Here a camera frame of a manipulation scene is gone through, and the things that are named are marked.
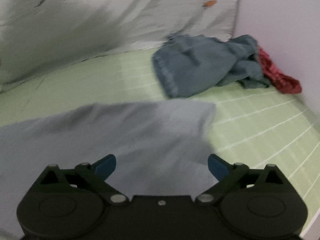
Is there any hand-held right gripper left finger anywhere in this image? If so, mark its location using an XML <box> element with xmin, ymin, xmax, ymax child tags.
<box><xmin>30</xmin><ymin>154</ymin><xmax>130</xmax><ymax>207</ymax></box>

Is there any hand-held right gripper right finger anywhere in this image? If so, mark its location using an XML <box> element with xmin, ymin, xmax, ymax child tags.
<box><xmin>195</xmin><ymin>154</ymin><xmax>297</xmax><ymax>204</ymax></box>

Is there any grey garment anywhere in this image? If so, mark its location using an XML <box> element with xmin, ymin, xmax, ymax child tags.
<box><xmin>0</xmin><ymin>102</ymin><xmax>217</xmax><ymax>240</ymax></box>

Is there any green checked bed sheet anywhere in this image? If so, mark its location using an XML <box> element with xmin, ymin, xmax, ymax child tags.
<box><xmin>0</xmin><ymin>47</ymin><xmax>320</xmax><ymax>230</ymax></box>

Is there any blue denim garment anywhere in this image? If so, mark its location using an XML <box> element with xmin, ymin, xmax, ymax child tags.
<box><xmin>152</xmin><ymin>34</ymin><xmax>271</xmax><ymax>99</ymax></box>

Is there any red patterned cloth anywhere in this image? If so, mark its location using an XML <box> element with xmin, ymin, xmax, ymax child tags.
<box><xmin>257</xmin><ymin>46</ymin><xmax>303</xmax><ymax>95</ymax></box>

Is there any carrot print pale cloth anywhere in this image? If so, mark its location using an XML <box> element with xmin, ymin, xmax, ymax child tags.
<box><xmin>0</xmin><ymin>0</ymin><xmax>243</xmax><ymax>93</ymax></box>

